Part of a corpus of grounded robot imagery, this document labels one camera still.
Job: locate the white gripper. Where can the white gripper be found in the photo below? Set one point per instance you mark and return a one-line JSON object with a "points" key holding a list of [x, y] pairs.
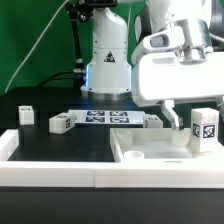
{"points": [[177, 64]]}

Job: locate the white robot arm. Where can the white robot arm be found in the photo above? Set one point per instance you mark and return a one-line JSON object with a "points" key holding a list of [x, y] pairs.
{"points": [[109, 75]]}

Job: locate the white U-shaped fence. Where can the white U-shaped fence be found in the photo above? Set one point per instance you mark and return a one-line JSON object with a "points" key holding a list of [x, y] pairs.
{"points": [[195, 173]]}

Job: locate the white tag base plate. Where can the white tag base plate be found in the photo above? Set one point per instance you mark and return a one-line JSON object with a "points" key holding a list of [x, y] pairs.
{"points": [[108, 117]]}

